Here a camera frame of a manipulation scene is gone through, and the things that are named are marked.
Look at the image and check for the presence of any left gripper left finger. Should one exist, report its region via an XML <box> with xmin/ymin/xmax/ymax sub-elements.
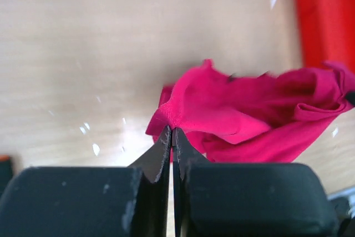
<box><xmin>1</xmin><ymin>127</ymin><xmax>171</xmax><ymax>236</ymax></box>

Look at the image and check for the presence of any magenta t shirt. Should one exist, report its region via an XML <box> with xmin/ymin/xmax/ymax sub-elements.
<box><xmin>146</xmin><ymin>59</ymin><xmax>354</xmax><ymax>163</ymax></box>

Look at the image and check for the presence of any red plastic bin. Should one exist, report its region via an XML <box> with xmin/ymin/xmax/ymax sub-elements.
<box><xmin>295</xmin><ymin>0</ymin><xmax>354</xmax><ymax>70</ymax></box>

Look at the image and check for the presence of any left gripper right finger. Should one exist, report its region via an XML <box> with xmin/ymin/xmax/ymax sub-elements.
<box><xmin>172</xmin><ymin>128</ymin><xmax>339</xmax><ymax>236</ymax></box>

